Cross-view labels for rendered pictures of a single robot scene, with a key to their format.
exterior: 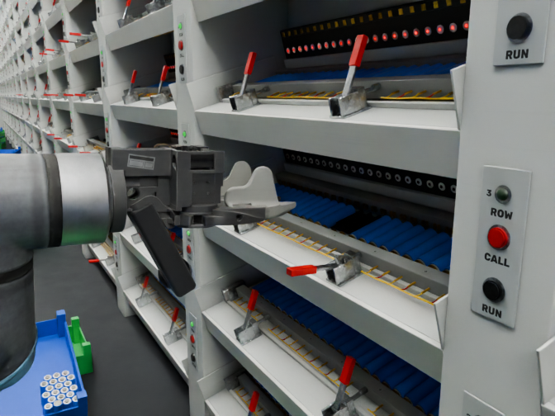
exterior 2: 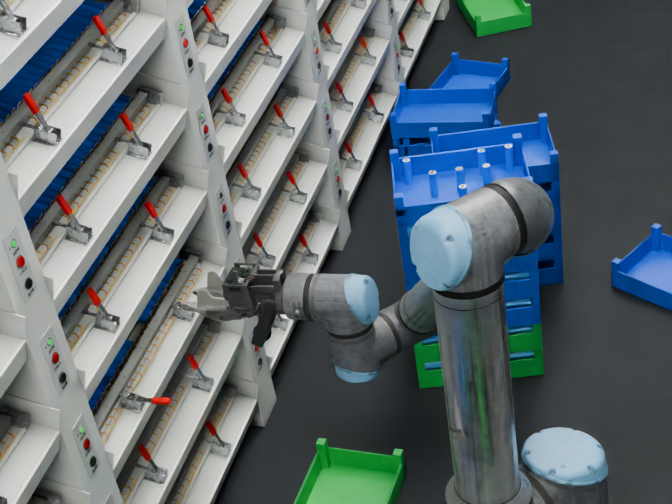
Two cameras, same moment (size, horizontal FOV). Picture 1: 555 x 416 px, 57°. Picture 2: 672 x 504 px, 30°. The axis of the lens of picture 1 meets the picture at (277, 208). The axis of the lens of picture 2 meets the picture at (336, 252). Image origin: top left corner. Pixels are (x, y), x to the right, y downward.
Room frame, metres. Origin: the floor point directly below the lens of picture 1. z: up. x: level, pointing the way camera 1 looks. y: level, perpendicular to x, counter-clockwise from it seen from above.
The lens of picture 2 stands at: (1.60, 1.72, 2.07)
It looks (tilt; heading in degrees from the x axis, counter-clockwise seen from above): 36 degrees down; 232
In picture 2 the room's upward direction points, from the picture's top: 10 degrees counter-clockwise
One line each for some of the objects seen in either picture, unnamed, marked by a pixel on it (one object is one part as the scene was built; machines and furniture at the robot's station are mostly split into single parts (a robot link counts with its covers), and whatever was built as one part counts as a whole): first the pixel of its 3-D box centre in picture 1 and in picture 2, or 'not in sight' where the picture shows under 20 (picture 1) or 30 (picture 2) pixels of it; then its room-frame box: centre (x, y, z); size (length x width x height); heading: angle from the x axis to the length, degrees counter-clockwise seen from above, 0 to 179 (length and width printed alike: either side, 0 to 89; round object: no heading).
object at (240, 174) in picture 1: (243, 185); (204, 300); (0.61, 0.04, 0.61); 0.09 x 0.03 x 0.06; 127
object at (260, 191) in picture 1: (263, 192); (213, 283); (0.56, 0.02, 0.61); 0.09 x 0.03 x 0.06; 111
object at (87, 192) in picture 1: (83, 198); (298, 297); (0.50, 0.19, 0.61); 0.10 x 0.05 x 0.09; 29
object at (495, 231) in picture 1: (500, 237); not in sight; (0.38, -0.17, 0.61); 0.02 x 0.01 x 0.02; 30
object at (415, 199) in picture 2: not in sight; (460, 179); (-0.08, 0.09, 0.52); 0.30 x 0.20 x 0.08; 137
